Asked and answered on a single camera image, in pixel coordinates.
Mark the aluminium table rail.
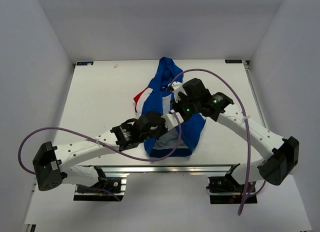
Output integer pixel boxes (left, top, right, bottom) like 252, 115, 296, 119
243, 60, 269, 129
82, 164, 241, 173

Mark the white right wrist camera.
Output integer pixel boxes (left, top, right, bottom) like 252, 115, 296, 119
167, 81, 188, 105

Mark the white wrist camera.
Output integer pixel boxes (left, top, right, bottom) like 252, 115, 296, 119
167, 81, 188, 105
161, 110, 185, 131

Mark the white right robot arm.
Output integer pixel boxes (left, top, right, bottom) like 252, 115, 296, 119
168, 78, 300, 186

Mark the blue corner label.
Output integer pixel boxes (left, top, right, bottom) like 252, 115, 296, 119
76, 61, 94, 66
224, 59, 243, 64

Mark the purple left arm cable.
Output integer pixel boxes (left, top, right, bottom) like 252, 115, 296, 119
17, 111, 183, 202

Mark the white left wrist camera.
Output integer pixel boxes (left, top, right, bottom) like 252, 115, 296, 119
161, 110, 185, 131

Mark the blue right corner label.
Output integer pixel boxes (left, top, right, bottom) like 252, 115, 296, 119
224, 59, 243, 64

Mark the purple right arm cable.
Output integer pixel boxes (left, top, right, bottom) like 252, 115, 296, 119
171, 68, 267, 217

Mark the aluminium table front rail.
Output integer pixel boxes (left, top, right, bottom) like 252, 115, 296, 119
82, 164, 241, 173

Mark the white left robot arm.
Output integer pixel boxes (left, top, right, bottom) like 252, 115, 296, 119
32, 111, 169, 192

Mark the blue left corner label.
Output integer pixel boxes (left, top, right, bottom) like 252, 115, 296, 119
76, 61, 94, 66

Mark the aluminium table right rail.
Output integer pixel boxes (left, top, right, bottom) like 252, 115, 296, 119
243, 60, 269, 129

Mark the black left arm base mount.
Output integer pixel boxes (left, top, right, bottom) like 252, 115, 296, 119
73, 166, 127, 202

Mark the blue white red jacket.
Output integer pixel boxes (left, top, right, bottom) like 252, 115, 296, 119
133, 57, 206, 158

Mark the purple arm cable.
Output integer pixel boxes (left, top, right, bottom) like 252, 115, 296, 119
17, 111, 183, 202
171, 68, 267, 217

